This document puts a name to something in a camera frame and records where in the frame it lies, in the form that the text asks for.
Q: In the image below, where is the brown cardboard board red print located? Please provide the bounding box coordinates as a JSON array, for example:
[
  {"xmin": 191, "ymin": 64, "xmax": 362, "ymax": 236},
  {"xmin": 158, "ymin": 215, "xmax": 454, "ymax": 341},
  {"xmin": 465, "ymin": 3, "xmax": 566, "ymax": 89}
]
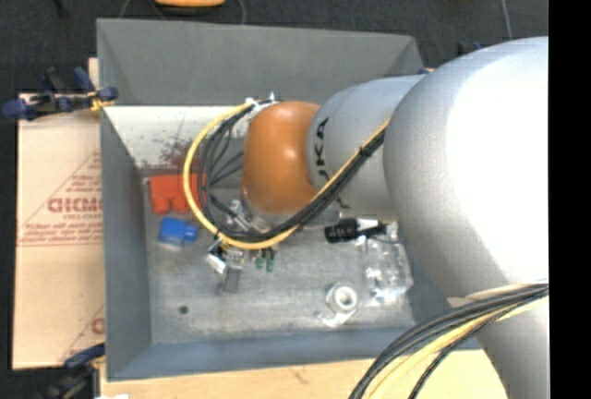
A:
[{"xmin": 10, "ymin": 109, "xmax": 106, "ymax": 370}]

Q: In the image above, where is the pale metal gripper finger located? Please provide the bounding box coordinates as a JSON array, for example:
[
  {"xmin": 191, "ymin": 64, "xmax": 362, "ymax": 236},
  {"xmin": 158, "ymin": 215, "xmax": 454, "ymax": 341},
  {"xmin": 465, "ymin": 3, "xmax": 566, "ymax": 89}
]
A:
[
  {"xmin": 216, "ymin": 248, "xmax": 245, "ymax": 296},
  {"xmin": 205, "ymin": 241, "xmax": 228, "ymax": 274}
]

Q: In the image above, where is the black cylinder on white bracket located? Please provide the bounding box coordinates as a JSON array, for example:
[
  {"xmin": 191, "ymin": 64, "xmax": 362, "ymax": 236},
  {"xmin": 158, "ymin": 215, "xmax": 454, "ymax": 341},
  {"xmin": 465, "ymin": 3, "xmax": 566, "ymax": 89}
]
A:
[{"xmin": 324, "ymin": 215, "xmax": 388, "ymax": 245}]

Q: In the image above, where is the white ring-shaped fitting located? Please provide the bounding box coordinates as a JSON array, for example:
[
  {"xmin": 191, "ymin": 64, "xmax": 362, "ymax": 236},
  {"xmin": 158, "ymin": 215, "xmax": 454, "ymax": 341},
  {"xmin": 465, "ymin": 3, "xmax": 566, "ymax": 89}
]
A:
[{"xmin": 317, "ymin": 280, "xmax": 362, "ymax": 329}]

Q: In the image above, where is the blue plastic cap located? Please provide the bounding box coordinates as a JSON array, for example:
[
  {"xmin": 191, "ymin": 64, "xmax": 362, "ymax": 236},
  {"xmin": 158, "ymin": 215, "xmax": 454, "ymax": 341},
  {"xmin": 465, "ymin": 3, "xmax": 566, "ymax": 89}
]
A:
[{"xmin": 157, "ymin": 216, "xmax": 200, "ymax": 249}]

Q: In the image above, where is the orange-red toy brick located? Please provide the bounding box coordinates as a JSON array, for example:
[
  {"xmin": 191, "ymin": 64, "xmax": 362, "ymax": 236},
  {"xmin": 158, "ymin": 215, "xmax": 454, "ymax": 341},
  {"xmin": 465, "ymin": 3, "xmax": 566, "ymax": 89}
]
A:
[{"xmin": 147, "ymin": 174, "xmax": 207, "ymax": 215}]

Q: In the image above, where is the grey metal bin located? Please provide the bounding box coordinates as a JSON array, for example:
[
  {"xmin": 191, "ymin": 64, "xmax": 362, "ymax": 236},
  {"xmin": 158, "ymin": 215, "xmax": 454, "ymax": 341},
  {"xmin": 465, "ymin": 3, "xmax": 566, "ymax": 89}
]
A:
[{"xmin": 95, "ymin": 18, "xmax": 482, "ymax": 382}]

